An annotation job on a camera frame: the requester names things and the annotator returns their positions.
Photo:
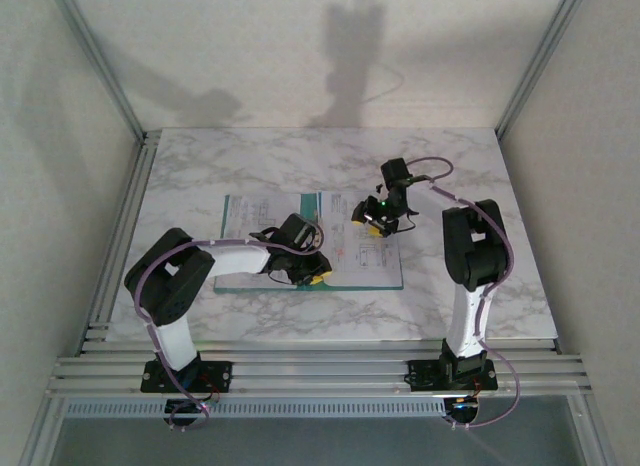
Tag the teal paper folder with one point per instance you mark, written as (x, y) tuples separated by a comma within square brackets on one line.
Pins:
[(309, 206)]

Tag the white printed paper sheet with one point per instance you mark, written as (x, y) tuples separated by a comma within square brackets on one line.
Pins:
[(365, 258), (245, 211)]

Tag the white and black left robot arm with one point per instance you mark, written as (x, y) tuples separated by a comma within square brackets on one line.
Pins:
[(170, 286)]

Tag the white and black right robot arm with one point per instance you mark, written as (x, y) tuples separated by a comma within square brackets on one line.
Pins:
[(475, 251)]

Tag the black control board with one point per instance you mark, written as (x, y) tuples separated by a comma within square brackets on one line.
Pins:
[(462, 411), (185, 408)]

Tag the aluminium frame rail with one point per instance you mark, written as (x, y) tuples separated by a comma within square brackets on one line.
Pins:
[(320, 373)]

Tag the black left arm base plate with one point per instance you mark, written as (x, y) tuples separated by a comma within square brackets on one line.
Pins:
[(220, 373)]

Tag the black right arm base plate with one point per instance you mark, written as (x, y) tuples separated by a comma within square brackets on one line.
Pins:
[(425, 376)]

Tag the aluminium side rail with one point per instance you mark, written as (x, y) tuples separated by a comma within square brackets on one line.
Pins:
[(131, 196)]

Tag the aluminium frame post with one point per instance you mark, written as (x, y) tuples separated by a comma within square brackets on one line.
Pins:
[(540, 61), (98, 61)]

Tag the aluminium frame leg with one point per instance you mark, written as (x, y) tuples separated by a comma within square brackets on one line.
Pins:
[(597, 436), (44, 436)]

